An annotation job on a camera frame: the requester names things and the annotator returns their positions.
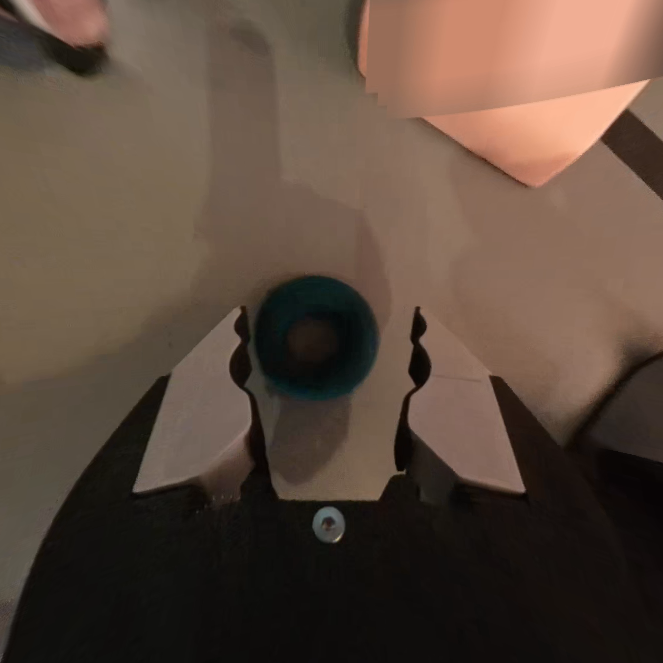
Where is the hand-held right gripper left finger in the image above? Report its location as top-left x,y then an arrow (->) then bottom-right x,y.
132,305 -> 270,502

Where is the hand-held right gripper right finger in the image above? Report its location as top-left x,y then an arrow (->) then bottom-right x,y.
394,306 -> 527,504

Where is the teal rubber ring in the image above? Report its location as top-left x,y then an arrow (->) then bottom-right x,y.
253,275 -> 382,403

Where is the person's left hand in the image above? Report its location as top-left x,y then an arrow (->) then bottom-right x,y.
49,0 -> 111,48

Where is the peach round disc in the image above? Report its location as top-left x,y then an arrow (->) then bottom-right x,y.
422,78 -> 651,188

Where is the black flat strip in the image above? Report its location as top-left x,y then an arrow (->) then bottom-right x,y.
600,110 -> 663,201

